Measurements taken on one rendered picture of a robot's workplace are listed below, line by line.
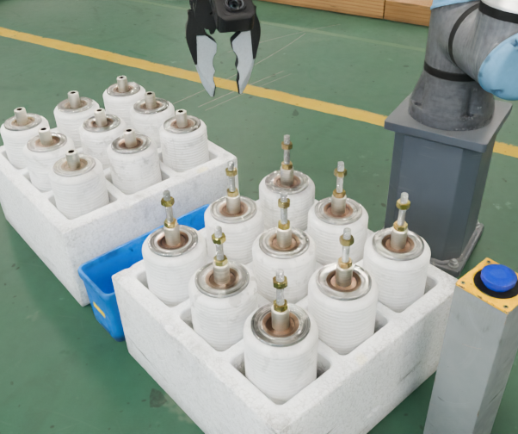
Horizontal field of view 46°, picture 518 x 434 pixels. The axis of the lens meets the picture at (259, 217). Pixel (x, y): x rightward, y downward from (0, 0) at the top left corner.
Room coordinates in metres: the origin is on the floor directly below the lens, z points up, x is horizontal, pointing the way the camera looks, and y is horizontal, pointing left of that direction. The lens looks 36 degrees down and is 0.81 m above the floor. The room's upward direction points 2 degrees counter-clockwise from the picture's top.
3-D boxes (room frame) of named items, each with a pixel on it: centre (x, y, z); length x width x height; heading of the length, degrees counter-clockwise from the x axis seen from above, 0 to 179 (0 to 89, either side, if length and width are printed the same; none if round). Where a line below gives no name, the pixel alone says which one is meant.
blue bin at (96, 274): (0.88, 0.18, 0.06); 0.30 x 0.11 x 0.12; 130
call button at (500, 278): (0.53, -0.28, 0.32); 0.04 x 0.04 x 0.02
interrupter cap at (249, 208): (0.80, 0.04, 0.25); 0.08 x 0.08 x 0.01
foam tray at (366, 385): (0.71, -0.04, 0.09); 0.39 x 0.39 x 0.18; 40
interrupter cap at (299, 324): (0.54, -0.02, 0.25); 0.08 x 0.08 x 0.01
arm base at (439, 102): (1.02, -0.36, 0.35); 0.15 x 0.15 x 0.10
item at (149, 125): (1.19, 0.22, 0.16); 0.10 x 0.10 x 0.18
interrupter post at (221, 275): (0.63, 0.05, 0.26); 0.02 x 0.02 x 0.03
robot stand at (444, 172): (1.02, -0.36, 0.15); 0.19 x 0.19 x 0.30; 57
